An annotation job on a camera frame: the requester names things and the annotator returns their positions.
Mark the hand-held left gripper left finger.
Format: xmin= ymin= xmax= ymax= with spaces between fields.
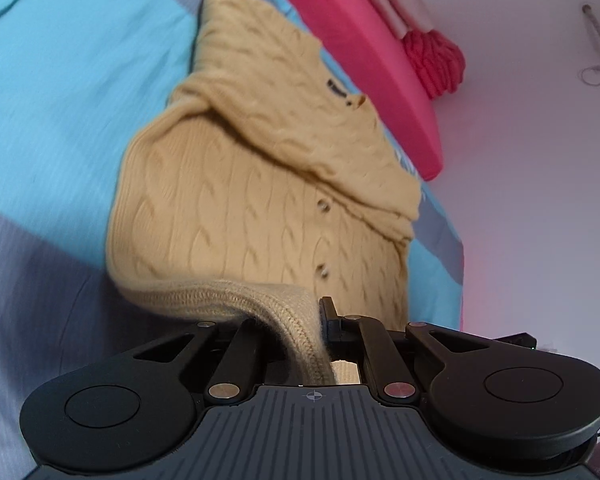
xmin=132 ymin=320 xmax=262 ymax=407

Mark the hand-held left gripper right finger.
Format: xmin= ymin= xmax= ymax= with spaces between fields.
xmin=319 ymin=297 xmax=482 ymax=407

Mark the mustard cable-knit cardigan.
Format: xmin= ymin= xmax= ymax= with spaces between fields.
xmin=105 ymin=0 xmax=424 ymax=387

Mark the pink pillow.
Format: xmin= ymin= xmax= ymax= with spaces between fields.
xmin=252 ymin=0 xmax=446 ymax=182

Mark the red knitted cushion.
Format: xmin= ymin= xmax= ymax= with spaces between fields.
xmin=404 ymin=27 xmax=467 ymax=100

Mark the blue grey patterned blanket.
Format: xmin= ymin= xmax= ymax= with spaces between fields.
xmin=0 ymin=0 xmax=466 ymax=480

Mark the thin white cable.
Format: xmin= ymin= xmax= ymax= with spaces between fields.
xmin=580 ymin=4 xmax=600 ymax=86

